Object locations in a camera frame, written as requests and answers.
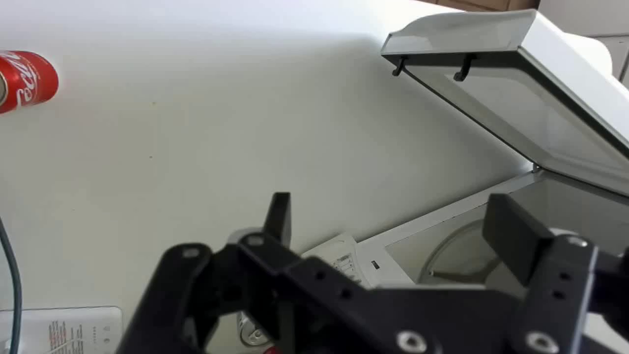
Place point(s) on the red Coca-Cola can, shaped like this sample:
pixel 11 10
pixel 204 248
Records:
pixel 25 79

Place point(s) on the silver soda can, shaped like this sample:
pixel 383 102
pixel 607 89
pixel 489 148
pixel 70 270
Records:
pixel 251 334

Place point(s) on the white microwave oven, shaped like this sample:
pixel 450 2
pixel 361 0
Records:
pixel 556 110

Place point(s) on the white power strip with label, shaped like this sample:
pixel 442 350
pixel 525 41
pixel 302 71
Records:
pixel 70 330

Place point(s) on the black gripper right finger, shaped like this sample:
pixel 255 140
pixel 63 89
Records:
pixel 523 236

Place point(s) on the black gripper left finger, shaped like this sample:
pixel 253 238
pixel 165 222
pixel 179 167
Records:
pixel 261 275

